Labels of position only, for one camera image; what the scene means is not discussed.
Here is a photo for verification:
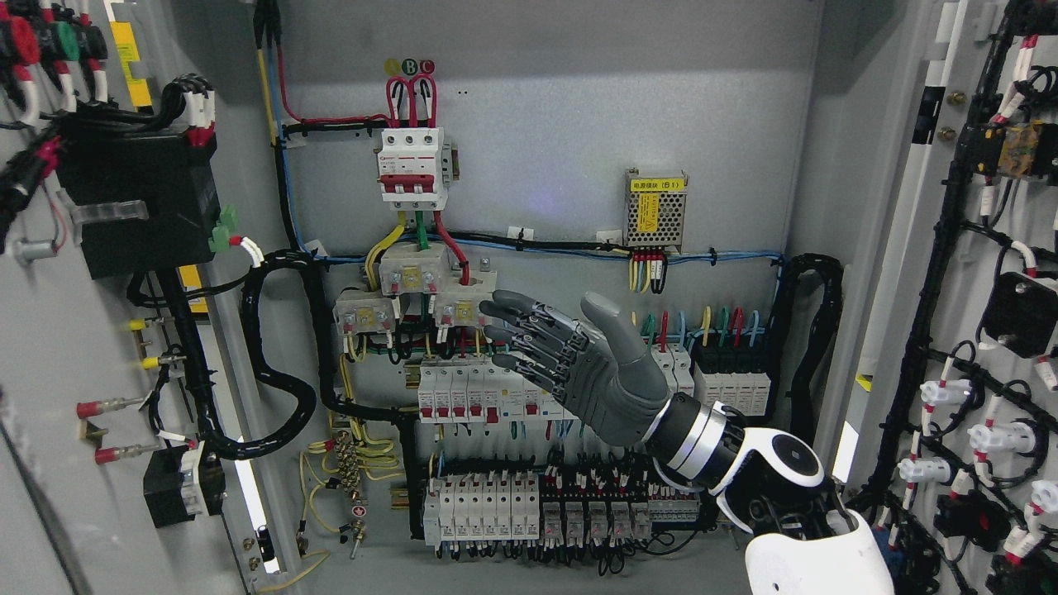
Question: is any grey robotic hand second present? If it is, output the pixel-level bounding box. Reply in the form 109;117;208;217
480;290;671;447

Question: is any grey cabinet door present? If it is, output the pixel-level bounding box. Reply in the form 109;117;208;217
790;1;1056;594
2;1;300;594

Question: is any black white surge protector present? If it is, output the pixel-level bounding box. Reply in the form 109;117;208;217
691;341;774;421

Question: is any white breaker and socket row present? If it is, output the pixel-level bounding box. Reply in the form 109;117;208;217
417;343;695;425

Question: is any lower relay terminal row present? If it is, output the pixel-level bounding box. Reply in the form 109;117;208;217
421;451;719;576

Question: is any metal mesh power supply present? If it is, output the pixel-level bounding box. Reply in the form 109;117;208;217
623;167;689;251

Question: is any grey current transformer group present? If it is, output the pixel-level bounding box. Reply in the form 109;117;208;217
333;242;498;341

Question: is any brass ground terminal bar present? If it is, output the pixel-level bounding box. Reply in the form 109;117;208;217
332;429;367;523

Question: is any red white main breaker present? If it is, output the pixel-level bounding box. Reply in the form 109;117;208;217
377;127;455;212

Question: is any black corrugated cable conduit left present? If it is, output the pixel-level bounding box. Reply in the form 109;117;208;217
240;250;418;461

